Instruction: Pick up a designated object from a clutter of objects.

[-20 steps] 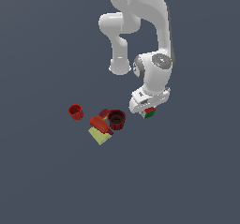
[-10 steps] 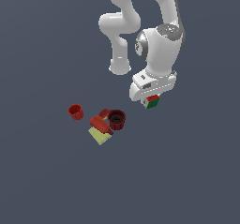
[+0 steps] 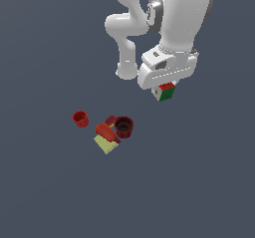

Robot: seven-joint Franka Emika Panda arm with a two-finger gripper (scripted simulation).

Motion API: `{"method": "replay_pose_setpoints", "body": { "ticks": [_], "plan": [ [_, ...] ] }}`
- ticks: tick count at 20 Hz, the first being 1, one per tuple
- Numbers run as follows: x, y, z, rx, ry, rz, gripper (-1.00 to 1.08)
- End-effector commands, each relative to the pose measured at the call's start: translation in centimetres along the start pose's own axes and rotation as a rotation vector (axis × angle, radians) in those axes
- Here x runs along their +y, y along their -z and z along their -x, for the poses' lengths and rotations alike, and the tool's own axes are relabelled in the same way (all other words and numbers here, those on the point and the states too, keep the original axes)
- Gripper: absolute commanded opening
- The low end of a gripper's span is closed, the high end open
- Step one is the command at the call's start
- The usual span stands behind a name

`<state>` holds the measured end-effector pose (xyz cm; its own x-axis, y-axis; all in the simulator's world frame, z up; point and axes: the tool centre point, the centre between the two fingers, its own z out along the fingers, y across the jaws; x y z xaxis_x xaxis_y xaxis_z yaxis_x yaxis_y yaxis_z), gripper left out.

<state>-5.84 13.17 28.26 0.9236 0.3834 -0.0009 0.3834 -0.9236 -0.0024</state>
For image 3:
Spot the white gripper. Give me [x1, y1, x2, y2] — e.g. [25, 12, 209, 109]
[136, 46, 200, 91]

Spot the red green white cube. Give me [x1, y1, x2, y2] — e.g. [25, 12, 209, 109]
[151, 81, 176, 103]

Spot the dark red ribbed cup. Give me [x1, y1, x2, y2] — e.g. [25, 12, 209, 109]
[114, 116, 134, 139]

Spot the dark red small block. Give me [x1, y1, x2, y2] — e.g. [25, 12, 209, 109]
[104, 115, 119, 127]

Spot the orange red block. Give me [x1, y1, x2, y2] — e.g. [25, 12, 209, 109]
[95, 122, 122, 144]

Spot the yellow-green flat box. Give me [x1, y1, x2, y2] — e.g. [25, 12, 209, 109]
[93, 133, 120, 155]

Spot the small red ribbed cup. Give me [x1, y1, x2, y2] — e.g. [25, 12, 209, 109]
[72, 110, 90, 128]

